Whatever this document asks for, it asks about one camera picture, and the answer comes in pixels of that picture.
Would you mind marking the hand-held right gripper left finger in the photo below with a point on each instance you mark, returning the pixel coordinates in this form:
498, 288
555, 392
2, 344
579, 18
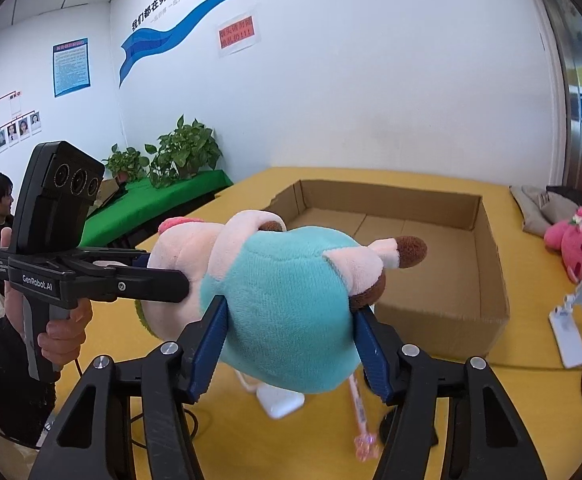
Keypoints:
207, 355

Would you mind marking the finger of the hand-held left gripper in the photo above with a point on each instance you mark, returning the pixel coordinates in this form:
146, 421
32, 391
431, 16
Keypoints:
141, 285
140, 260

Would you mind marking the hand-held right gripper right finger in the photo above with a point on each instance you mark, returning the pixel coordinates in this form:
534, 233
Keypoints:
371, 355

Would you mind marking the pink glitter pen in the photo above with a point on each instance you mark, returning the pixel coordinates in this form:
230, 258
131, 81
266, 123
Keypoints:
360, 410

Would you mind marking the black sunglasses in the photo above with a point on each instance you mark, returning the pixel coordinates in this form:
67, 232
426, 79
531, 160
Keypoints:
387, 430

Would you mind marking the white earbuds case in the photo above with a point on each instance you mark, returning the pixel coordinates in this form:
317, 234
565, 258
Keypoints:
281, 402

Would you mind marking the teal and pink plush pig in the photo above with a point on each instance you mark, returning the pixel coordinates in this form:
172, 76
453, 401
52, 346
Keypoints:
281, 300

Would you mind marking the shallow cardboard box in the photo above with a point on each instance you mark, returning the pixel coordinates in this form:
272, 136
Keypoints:
421, 250

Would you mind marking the person's left forearm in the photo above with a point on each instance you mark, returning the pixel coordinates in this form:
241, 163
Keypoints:
1, 395

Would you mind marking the person's left hand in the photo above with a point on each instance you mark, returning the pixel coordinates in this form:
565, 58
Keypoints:
66, 332

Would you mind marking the green table cloth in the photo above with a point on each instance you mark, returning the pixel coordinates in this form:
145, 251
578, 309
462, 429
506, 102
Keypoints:
161, 200

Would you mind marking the small open cardboard box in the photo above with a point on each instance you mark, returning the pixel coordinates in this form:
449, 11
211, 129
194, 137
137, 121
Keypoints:
107, 195

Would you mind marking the small potted green plant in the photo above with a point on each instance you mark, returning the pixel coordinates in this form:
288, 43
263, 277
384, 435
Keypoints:
126, 162

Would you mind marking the large potted green plant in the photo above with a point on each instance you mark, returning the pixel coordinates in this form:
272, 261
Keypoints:
186, 152

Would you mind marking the white phone stand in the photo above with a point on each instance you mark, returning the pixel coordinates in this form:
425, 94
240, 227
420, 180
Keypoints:
568, 335

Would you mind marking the beige and grey cloth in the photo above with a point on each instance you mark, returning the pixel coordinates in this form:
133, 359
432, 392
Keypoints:
541, 205

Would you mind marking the pink strawberry plush bear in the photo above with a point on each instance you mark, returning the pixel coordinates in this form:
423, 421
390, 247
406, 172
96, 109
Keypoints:
581, 245

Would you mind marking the red and white paper notice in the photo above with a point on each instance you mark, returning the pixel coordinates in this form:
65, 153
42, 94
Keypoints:
238, 35

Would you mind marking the wall photo chart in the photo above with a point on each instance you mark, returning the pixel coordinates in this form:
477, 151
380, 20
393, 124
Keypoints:
6, 135

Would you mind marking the blue wall poster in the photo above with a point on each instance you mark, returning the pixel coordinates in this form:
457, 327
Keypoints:
72, 67

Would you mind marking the blue wave wall decal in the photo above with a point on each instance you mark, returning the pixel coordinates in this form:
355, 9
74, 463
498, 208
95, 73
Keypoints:
146, 45

